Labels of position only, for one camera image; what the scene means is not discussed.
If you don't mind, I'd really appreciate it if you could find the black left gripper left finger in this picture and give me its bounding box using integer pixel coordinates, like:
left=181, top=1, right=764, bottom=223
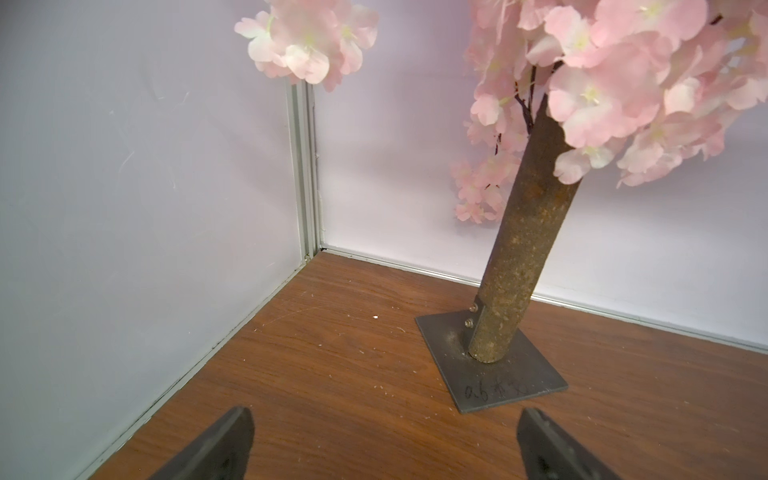
left=149, top=406, right=255, bottom=480

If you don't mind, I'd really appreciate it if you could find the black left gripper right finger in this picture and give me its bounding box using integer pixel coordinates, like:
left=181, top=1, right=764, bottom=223
left=516, top=408, right=621, bottom=480

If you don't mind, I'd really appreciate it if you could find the pink artificial blossom tree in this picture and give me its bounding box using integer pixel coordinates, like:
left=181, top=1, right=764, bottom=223
left=233, top=0, right=768, bottom=365

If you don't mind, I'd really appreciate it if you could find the dark metal tree base plate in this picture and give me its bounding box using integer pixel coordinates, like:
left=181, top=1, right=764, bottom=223
left=416, top=310, right=568, bottom=414

